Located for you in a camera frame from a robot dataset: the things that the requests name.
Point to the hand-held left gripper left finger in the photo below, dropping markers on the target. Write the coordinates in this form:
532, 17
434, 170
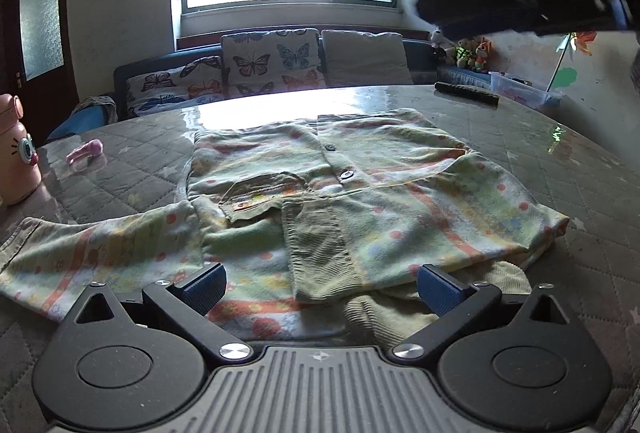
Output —
202, 287

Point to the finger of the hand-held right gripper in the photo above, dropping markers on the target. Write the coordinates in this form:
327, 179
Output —
490, 3

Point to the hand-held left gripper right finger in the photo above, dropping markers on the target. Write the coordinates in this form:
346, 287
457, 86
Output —
440, 287

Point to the green patterned button shirt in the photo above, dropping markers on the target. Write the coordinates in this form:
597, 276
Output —
400, 213

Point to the grey cloth on sofa arm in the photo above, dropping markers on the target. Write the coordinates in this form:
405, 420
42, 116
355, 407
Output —
99, 109

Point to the orange plush fox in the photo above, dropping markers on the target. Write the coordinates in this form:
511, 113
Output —
482, 55

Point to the brown plush bear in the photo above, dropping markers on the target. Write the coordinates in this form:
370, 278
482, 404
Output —
465, 54

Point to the black and white plush cow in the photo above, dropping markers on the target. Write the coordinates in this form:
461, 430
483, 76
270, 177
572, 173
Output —
440, 48

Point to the black remote control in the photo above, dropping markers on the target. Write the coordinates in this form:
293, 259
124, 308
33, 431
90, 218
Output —
467, 94

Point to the clear plastic storage box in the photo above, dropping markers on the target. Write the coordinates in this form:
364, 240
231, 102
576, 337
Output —
525, 90

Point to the colourful paper pinwheel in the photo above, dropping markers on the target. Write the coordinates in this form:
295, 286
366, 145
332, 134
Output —
575, 44

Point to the plain beige cushion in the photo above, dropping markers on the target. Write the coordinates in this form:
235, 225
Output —
365, 58

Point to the small pink hair clip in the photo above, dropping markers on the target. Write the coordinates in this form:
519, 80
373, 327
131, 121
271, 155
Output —
85, 152

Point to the blue sofa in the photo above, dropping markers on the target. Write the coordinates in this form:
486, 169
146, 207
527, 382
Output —
90, 120

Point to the flat butterfly print cushion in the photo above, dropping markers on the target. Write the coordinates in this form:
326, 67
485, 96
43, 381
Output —
175, 85

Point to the upright butterfly print cushion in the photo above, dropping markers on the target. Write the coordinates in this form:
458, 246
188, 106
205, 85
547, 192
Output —
270, 60

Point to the pink cartoon face bottle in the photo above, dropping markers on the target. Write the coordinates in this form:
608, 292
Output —
15, 153

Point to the dark wooden glass-panel door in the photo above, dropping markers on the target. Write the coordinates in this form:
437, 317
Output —
42, 18

